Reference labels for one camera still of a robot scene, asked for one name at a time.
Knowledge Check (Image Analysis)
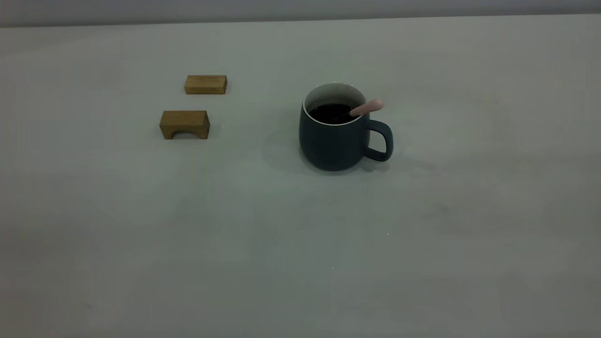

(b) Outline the dark coffee liquid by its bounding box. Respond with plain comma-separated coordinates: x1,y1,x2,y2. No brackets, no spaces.
308,103,358,125

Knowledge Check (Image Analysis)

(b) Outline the pink handled metal spoon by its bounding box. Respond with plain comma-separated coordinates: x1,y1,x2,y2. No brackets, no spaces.
345,98,385,118

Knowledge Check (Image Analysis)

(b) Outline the grey ceramic mug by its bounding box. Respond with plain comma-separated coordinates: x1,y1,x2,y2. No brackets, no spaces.
299,83,394,172

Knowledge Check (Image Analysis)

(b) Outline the arched wooden block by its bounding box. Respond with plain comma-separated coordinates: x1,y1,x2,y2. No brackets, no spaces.
159,110,210,140

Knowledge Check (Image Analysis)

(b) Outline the flat wooden block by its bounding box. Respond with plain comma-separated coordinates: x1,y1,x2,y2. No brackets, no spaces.
184,74,228,95

